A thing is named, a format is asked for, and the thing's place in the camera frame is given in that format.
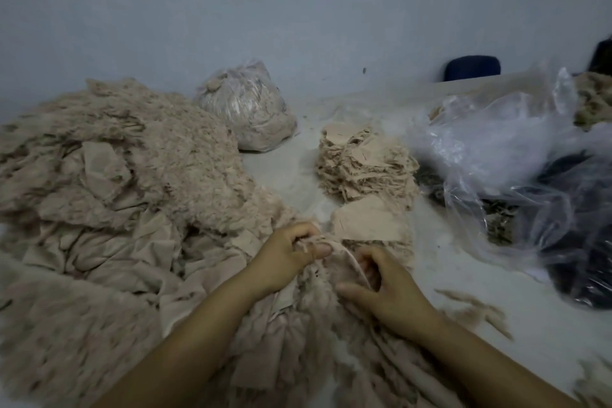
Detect beige scrap strips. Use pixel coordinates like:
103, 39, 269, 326
157, 231, 470, 408

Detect large pile beige fabric scraps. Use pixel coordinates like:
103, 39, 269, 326
0, 78, 288, 408

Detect large clear plastic bag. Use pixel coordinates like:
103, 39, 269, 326
406, 63, 612, 309

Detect person's left forearm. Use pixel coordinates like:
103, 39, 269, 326
94, 273, 267, 408

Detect person's left hand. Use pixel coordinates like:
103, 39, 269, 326
244, 220, 334, 299

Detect blue chair back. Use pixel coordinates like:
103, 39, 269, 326
442, 55, 502, 82

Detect stack of sorted beige pieces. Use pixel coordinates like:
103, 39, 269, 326
316, 122, 379, 196

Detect clear bag of beige scraps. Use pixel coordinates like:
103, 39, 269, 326
194, 59, 300, 154

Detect beige fur pile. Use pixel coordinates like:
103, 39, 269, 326
574, 71, 612, 131

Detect person's right hand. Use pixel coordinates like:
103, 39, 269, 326
335, 245, 446, 347

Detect black handbag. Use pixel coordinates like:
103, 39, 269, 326
587, 34, 612, 77

